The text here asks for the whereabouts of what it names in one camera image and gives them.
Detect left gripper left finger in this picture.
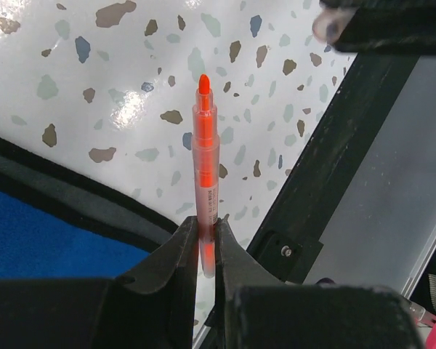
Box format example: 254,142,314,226
0,217,198,348

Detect orange pink pen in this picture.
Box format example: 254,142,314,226
192,74,220,278

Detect pink white teleoperation handle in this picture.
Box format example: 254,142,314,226
405,300,436,349

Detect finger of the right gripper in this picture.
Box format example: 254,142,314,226
319,1,436,56

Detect blue fabric pencil pouch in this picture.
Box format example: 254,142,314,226
0,138,177,279

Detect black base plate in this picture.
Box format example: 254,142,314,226
203,54,419,349

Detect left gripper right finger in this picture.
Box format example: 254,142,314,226
215,220,424,348

